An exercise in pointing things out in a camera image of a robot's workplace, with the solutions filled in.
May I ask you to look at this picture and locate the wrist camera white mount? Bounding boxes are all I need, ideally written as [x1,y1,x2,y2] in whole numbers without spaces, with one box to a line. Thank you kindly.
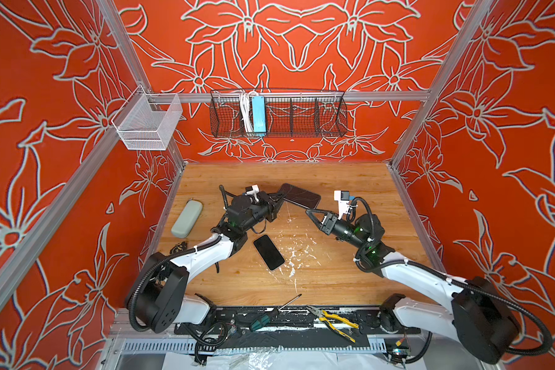
[245,184,260,204]
[334,191,353,219]

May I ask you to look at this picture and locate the white mesh wall basket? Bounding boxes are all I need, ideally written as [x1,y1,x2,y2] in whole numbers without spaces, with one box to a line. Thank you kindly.
[112,86,183,150]

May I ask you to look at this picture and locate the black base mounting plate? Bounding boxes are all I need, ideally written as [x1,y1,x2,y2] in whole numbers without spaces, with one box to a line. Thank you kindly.
[174,304,422,336]

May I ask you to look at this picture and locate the grey-green glasses case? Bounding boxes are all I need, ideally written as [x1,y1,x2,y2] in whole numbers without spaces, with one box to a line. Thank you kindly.
[171,200,203,238]

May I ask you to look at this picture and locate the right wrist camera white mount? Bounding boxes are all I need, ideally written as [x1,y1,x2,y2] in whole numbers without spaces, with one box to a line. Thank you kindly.
[334,191,353,219]

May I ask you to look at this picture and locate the black phone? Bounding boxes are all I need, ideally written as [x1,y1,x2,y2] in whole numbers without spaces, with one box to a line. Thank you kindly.
[254,234,285,271]
[278,183,322,209]

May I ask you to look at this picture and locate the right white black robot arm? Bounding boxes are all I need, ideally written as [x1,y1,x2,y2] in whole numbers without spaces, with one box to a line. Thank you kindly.
[306,197,553,364]

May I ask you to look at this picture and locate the yellow handled pliers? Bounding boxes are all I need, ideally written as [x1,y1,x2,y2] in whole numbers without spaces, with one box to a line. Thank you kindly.
[306,304,359,344]

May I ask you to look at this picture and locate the black wire wall basket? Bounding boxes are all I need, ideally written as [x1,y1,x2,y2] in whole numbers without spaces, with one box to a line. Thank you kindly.
[210,89,348,139]

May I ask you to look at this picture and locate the white cable in basket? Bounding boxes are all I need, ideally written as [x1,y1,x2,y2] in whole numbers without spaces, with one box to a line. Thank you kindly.
[239,91,254,135]

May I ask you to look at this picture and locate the circuit board with wires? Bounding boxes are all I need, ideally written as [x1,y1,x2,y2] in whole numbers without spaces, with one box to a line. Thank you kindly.
[387,338,411,367]

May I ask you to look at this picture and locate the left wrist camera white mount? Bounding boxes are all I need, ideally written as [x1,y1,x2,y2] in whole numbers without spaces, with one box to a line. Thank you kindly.
[245,184,260,204]

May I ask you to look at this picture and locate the green handled screwdriver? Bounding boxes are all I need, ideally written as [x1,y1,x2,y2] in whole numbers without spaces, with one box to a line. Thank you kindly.
[249,294,302,331]

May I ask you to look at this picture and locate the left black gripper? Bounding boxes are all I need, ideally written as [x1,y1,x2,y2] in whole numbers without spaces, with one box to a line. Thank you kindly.
[240,191,286,235]

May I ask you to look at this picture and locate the light blue box in basket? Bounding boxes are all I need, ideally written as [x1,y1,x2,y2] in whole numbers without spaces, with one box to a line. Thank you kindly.
[251,95,267,137]

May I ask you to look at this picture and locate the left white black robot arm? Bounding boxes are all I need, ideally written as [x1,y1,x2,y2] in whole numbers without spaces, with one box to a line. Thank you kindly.
[126,185,285,333]

